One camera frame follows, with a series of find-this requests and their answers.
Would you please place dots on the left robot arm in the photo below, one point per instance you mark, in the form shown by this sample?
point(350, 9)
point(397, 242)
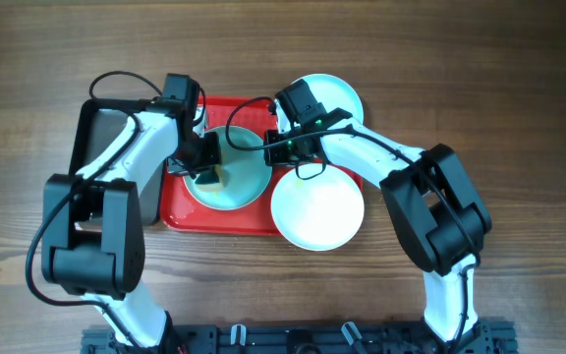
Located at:
point(89, 250)

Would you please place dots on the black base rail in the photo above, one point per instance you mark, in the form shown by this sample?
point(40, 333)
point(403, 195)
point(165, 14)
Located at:
point(395, 337)

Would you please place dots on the red plastic tray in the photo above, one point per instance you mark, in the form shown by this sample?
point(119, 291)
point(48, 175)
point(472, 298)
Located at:
point(182, 212)

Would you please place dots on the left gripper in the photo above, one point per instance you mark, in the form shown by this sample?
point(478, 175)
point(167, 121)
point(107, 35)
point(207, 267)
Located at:
point(214, 157)

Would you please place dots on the black metal tray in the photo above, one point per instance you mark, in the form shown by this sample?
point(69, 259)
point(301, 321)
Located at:
point(98, 126)

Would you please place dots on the light blue plate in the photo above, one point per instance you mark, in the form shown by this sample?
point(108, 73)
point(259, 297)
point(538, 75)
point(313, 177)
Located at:
point(245, 174)
point(333, 92)

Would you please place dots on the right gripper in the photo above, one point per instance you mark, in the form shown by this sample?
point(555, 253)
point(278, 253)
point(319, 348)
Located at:
point(276, 157)

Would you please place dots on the light blue plate top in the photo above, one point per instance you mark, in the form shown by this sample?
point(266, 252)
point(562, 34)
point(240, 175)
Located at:
point(333, 92)

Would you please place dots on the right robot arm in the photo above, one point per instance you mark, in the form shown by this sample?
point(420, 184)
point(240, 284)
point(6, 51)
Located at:
point(437, 214)

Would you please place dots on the green yellow sponge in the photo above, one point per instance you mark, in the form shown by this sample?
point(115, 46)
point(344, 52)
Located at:
point(213, 179)

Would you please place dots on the white plate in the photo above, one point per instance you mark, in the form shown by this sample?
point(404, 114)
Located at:
point(317, 208)

